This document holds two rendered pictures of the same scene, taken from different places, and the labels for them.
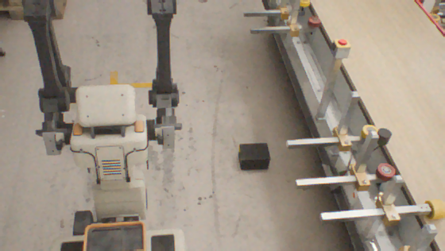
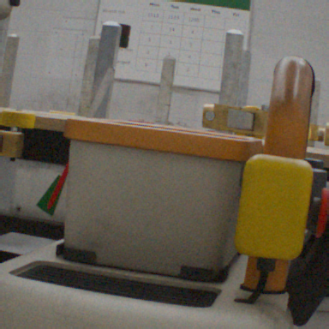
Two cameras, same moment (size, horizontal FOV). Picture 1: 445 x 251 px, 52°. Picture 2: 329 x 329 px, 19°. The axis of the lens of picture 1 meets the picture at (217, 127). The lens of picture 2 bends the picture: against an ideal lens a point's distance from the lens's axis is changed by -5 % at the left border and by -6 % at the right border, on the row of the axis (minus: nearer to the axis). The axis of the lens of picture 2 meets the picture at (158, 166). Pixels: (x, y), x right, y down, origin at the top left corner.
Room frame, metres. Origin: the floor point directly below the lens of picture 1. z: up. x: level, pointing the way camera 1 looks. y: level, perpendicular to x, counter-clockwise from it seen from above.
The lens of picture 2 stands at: (0.62, 1.23, 0.94)
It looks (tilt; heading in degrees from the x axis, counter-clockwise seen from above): 3 degrees down; 289
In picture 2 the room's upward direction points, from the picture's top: 7 degrees clockwise
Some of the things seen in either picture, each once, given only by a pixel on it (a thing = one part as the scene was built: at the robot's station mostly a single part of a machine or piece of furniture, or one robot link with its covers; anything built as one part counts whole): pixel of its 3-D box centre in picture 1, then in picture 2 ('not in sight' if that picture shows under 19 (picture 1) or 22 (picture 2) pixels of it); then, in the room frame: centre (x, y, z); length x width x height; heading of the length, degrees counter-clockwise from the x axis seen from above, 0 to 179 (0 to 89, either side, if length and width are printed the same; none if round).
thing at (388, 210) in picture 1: (386, 209); (237, 119); (1.13, -0.72, 0.95); 0.14 x 0.06 x 0.05; 11
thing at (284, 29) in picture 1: (283, 29); not in sight; (2.57, -0.37, 0.83); 0.43 x 0.03 x 0.04; 101
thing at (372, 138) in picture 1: (358, 169); (95, 138); (1.40, -0.67, 0.87); 0.04 x 0.04 x 0.48; 11
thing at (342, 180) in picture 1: (342, 181); not in sight; (1.34, -0.59, 0.84); 0.43 x 0.03 x 0.04; 101
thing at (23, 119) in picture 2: (367, 137); (15, 134); (1.63, -0.76, 0.85); 0.08 x 0.08 x 0.11
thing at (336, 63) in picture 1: (328, 88); not in sight; (1.90, -0.57, 0.93); 0.05 x 0.05 x 0.45; 11
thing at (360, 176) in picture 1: (359, 176); not in sight; (1.37, -0.67, 0.85); 0.14 x 0.06 x 0.05; 11
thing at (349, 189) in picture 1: (345, 180); (71, 198); (1.42, -0.64, 0.75); 0.26 x 0.01 x 0.10; 11
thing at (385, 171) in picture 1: (382, 176); not in sight; (1.38, -0.78, 0.85); 0.08 x 0.08 x 0.11
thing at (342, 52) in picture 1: (340, 49); not in sight; (1.90, -0.57, 1.18); 0.07 x 0.07 x 0.08; 11
